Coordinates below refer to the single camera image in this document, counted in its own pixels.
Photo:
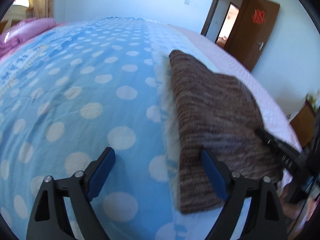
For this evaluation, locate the blue polka dot bedsheet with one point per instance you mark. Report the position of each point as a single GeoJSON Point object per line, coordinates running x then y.
{"type": "Point", "coordinates": [79, 88]}

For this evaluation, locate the pink folded quilt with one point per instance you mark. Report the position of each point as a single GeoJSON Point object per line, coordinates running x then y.
{"type": "Point", "coordinates": [24, 31]}

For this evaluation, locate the brown wooden door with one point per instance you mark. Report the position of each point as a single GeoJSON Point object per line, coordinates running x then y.
{"type": "Point", "coordinates": [244, 36]}

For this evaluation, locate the red double happiness sticker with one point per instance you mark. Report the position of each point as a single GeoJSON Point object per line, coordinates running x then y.
{"type": "Point", "coordinates": [258, 17]}

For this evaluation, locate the brown knitted sweater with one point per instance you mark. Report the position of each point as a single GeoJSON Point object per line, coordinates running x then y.
{"type": "Point", "coordinates": [217, 112]}

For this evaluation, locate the brown wooden cabinet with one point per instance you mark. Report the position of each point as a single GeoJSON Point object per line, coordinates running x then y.
{"type": "Point", "coordinates": [303, 124]}

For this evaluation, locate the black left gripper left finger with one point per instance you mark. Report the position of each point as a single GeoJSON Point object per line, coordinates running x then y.
{"type": "Point", "coordinates": [49, 218]}

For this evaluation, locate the person's right hand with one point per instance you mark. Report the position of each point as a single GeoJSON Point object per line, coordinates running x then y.
{"type": "Point", "coordinates": [300, 212]}

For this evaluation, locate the cream wooden headboard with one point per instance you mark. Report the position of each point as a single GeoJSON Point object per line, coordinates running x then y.
{"type": "Point", "coordinates": [14, 15]}

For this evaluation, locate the silver door handle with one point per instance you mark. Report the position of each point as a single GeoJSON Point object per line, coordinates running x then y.
{"type": "Point", "coordinates": [260, 44]}

